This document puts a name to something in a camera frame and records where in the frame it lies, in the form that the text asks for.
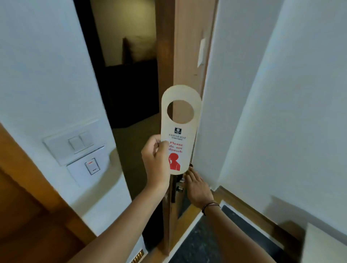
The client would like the person's left hand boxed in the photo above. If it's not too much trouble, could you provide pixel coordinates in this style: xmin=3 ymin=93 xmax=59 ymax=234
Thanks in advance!
xmin=141 ymin=134 xmax=172 ymax=190

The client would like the person's right hand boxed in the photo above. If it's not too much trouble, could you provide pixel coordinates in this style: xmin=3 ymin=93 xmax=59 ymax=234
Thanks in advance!
xmin=181 ymin=166 xmax=215 ymax=210

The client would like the metal door handle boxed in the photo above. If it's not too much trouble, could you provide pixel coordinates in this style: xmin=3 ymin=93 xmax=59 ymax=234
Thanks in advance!
xmin=171 ymin=163 xmax=194 ymax=204

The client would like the cream door hanger sign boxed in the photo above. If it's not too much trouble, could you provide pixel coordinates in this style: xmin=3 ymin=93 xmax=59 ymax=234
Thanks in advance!
xmin=160 ymin=85 xmax=202 ymax=175

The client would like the person's right forearm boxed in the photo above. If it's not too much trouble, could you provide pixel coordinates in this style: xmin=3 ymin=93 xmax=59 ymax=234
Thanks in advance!
xmin=202 ymin=202 xmax=271 ymax=263

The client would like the person's left forearm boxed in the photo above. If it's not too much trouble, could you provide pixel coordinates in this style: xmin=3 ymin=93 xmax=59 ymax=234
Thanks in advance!
xmin=66 ymin=181 xmax=171 ymax=263

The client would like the dark cabinet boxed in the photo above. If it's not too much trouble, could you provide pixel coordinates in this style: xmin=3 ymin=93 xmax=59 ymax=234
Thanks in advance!
xmin=104 ymin=58 xmax=160 ymax=129

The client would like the wooden skirting board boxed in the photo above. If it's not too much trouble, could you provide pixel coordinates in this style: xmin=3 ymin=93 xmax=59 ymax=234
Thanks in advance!
xmin=213 ymin=185 xmax=305 ymax=245

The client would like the brass striped fitting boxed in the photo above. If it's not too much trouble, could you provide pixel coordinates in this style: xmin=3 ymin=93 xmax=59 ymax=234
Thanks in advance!
xmin=130 ymin=249 xmax=146 ymax=263

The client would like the wooden door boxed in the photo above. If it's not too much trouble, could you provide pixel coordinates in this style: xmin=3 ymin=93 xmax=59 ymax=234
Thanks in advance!
xmin=155 ymin=0 xmax=219 ymax=256

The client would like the brown cushion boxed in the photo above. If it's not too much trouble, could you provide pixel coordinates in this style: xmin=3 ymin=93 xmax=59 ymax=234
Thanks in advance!
xmin=122 ymin=35 xmax=158 ymax=66

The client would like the white plate on door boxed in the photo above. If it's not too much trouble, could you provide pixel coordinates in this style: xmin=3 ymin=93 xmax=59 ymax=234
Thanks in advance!
xmin=197 ymin=37 xmax=206 ymax=68

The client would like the wooden panel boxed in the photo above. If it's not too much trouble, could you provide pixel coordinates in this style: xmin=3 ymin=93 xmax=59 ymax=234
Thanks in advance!
xmin=0 ymin=123 xmax=97 ymax=263

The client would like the white box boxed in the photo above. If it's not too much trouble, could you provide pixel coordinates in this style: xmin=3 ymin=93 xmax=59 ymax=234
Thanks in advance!
xmin=300 ymin=222 xmax=347 ymax=263

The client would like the thin dark wrist bracelet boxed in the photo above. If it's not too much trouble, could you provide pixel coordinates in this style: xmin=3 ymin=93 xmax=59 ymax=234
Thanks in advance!
xmin=202 ymin=202 xmax=220 ymax=217

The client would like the white switch with red indicator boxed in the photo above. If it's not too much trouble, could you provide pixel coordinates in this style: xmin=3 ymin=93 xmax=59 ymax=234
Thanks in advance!
xmin=66 ymin=146 xmax=117 ymax=187

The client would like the white double light switch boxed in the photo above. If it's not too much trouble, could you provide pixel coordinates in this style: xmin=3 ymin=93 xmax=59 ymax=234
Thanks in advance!
xmin=42 ymin=119 xmax=106 ymax=166

